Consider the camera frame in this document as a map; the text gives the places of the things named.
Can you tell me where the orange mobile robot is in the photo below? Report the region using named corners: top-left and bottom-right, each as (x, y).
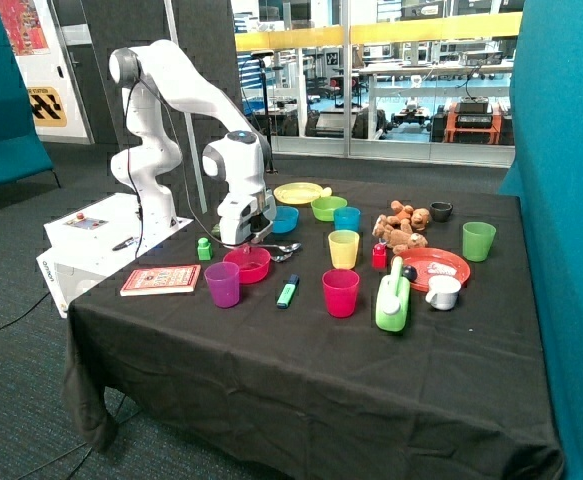
top-left (430, 96), bottom-right (514, 146)

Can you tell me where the teal partition right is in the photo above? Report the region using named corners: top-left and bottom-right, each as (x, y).
top-left (500, 1), bottom-right (583, 479)

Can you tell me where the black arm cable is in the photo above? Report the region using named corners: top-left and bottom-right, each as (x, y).
top-left (125, 74), bottom-right (257, 261)

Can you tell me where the yellow black sign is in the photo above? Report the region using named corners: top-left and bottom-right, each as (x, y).
top-left (27, 86), bottom-right (67, 128)

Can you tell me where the blue plastic cup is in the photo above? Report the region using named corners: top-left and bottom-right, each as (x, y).
top-left (333, 206), bottom-right (361, 232)

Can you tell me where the yellow plastic plate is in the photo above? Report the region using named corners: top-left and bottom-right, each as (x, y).
top-left (273, 182), bottom-right (324, 205)

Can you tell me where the red toy block figure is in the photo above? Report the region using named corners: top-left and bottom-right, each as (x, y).
top-left (372, 243), bottom-right (387, 270)

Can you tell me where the metal spoon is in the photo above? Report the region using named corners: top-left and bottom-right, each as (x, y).
top-left (270, 252), bottom-right (293, 263)
top-left (261, 242), bottom-right (302, 253)

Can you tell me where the lower brown teddy bear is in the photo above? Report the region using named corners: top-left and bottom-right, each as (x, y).
top-left (372, 215), bottom-right (428, 254)

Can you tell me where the pink plastic bowl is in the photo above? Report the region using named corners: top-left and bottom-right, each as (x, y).
top-left (224, 246), bottom-right (271, 284)

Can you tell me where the dark blue ball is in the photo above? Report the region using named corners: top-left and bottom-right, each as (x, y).
top-left (402, 265), bottom-right (418, 282)

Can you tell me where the green highlighter marker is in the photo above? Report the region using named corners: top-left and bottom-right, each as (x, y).
top-left (276, 274), bottom-right (300, 309)

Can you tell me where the green plastic watering jug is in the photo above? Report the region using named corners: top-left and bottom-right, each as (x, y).
top-left (375, 256), bottom-right (410, 333)

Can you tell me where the red plastic plate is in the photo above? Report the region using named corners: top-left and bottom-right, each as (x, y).
top-left (399, 247), bottom-right (471, 292)

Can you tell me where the upper brown teddy bear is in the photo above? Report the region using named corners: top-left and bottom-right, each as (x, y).
top-left (387, 200), bottom-right (431, 232)

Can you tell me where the red wall poster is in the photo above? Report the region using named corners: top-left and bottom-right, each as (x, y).
top-left (0, 0), bottom-right (50, 56)

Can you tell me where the brown teddy bear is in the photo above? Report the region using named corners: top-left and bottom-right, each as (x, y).
top-left (387, 200), bottom-right (431, 232)
top-left (372, 215), bottom-right (428, 254)

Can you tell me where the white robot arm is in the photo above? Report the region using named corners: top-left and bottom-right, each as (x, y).
top-left (109, 40), bottom-right (276, 247)

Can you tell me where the green plastic cup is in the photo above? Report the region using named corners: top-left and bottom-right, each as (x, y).
top-left (462, 222), bottom-right (497, 262)

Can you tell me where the pink plastic cup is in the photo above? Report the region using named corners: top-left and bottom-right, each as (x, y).
top-left (322, 269), bottom-right (360, 318)

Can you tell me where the purple plastic cup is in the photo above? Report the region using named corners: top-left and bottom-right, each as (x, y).
top-left (204, 262), bottom-right (240, 308)

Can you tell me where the green plastic bowl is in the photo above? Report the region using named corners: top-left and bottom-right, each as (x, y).
top-left (311, 196), bottom-right (348, 222)

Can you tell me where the yellow plastic cup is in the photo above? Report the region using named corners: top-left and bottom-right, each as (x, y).
top-left (328, 230), bottom-right (360, 269)

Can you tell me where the upper metal spoon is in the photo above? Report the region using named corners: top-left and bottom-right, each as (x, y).
top-left (261, 242), bottom-right (302, 253)

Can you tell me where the green toy block figure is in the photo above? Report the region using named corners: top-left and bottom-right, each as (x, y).
top-left (197, 237), bottom-right (213, 261)

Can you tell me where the small black bowl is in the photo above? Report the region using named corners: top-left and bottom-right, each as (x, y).
top-left (430, 201), bottom-right (453, 223)

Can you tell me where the blue plastic bowl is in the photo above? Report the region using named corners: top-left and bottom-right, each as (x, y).
top-left (272, 205), bottom-right (299, 234)

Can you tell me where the red book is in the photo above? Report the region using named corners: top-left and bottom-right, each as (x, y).
top-left (120, 265), bottom-right (202, 297)

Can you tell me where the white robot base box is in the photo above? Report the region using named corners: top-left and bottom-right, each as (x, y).
top-left (37, 193), bottom-right (191, 319)

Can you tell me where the white mug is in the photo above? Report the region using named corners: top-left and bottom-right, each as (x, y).
top-left (425, 275), bottom-right (462, 311)

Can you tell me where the dark green toy frog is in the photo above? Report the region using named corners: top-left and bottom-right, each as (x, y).
top-left (211, 224), bottom-right (221, 239)

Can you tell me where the lower metal spoon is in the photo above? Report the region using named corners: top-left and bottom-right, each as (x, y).
top-left (270, 252), bottom-right (293, 263)

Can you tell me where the black tablecloth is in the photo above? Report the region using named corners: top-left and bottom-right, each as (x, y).
top-left (62, 181), bottom-right (565, 479)

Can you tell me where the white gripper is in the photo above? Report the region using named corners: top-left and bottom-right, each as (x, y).
top-left (217, 192), bottom-right (277, 254)

